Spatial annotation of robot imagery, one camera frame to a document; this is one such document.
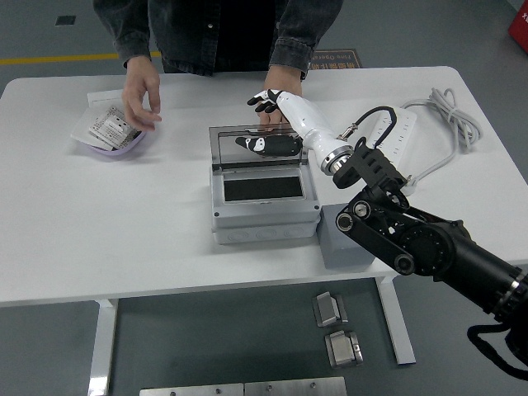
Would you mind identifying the grey cube with round hole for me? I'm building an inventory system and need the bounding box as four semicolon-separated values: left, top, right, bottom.
319;202;387;271

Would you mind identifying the grey box with clear flap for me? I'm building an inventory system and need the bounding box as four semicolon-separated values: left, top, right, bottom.
209;123;323;245

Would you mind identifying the white wall switch plate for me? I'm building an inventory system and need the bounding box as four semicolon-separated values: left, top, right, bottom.
87;90;125;109

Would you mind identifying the small metal block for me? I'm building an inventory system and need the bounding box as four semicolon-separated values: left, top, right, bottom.
312;291;350;329
324;329;365;368

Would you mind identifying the plain white card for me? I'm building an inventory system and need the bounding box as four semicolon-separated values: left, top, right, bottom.
70;109;112;152

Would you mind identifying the brown floor sign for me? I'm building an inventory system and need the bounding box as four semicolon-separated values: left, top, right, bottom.
307;49;363;71

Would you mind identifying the metal plate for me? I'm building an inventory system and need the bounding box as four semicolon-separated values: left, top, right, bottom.
243;376;347;396
139;383;244;396

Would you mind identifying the printed white socket panel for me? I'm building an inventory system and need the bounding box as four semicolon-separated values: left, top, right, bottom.
88;106;141;149

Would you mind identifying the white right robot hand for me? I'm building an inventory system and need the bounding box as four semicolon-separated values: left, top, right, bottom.
233;87;351;166

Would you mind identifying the person's left hand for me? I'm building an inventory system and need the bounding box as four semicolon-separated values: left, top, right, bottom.
259;65;305;134

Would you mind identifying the white power cord with plug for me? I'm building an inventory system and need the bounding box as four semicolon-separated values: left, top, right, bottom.
395;87;483;195

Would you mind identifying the yellow floor tape line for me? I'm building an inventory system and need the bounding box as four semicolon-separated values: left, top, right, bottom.
0;51;163;67

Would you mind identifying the person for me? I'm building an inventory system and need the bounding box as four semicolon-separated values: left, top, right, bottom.
146;0;292;78

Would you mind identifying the purple tray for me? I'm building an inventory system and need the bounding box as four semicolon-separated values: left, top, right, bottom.
76;106;150;158

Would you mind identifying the person's right hand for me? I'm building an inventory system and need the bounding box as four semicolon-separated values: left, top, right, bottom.
122;55;163;133

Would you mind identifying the white power strip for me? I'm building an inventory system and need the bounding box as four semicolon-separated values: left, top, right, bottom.
362;105;418;166

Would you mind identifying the red object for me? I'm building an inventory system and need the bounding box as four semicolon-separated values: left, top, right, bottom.
507;7;528;50

